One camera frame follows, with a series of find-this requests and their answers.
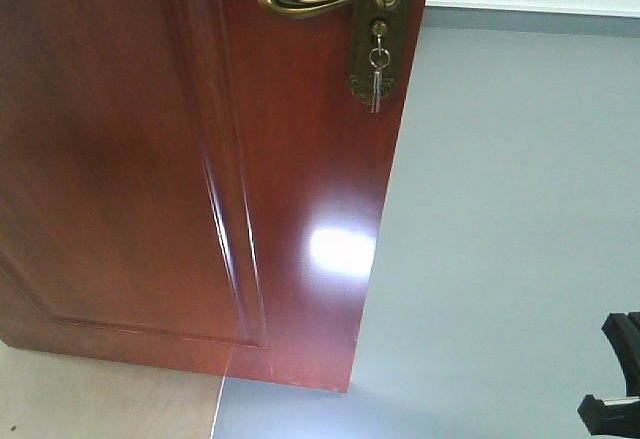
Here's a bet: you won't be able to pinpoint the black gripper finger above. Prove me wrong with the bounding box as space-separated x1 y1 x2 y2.
601 312 639 395
577 395 639 436

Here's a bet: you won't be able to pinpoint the brown wooden door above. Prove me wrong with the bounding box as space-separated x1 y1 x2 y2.
1 0 425 392

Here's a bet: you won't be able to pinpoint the brass lock plate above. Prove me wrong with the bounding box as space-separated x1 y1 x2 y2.
348 0 412 108

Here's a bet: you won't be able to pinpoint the plywood base board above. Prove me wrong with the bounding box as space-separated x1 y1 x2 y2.
1 345 224 438

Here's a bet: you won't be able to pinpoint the silver keys on ring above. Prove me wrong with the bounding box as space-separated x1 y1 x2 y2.
368 19 391 114

